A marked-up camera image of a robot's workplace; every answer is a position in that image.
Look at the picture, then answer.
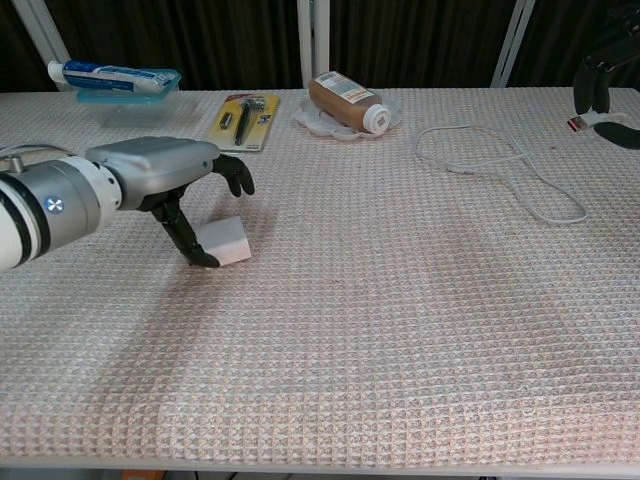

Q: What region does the dark pleated curtain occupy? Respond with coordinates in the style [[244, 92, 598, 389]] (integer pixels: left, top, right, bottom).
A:
[[0, 0, 640, 94]]

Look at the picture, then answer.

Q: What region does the teal plastic tray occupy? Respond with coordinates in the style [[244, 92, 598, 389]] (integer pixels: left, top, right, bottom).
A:
[[75, 68, 182, 107]]

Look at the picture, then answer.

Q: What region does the white USB charger adapter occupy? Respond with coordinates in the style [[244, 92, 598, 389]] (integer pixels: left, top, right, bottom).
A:
[[192, 215, 252, 269]]

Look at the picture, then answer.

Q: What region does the brown bottle with white cap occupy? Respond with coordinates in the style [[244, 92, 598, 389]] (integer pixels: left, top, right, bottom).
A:
[[307, 71, 391, 136]]

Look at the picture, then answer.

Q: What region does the slanted white frame post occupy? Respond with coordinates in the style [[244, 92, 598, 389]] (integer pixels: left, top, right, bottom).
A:
[[9, 0, 71, 93]]

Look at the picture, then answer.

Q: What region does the blue white toothpaste tube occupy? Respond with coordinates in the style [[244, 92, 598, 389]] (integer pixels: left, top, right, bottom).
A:
[[47, 59, 174, 95]]

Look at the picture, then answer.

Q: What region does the razor in yellow blister pack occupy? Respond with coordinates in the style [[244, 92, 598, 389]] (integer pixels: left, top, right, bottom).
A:
[[207, 93, 281, 154]]

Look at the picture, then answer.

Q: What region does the clear flower-shaped plastic dish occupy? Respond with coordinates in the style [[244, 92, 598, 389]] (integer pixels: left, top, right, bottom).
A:
[[292, 94, 404, 143]]

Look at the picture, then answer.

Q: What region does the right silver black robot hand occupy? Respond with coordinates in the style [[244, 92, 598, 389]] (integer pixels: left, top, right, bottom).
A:
[[572, 0, 640, 151]]

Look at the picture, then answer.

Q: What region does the double white frame post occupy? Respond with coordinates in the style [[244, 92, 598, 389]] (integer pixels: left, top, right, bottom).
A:
[[491, 0, 537, 89]]

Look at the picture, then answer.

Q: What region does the white USB cable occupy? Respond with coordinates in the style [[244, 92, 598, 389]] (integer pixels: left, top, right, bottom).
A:
[[414, 112, 629, 225]]

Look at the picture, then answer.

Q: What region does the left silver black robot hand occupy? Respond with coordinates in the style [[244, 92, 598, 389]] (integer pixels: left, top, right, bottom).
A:
[[84, 137, 256, 270]]

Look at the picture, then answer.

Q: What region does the upright white frame post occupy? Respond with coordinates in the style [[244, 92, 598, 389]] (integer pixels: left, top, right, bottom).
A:
[[296, 0, 332, 90]]

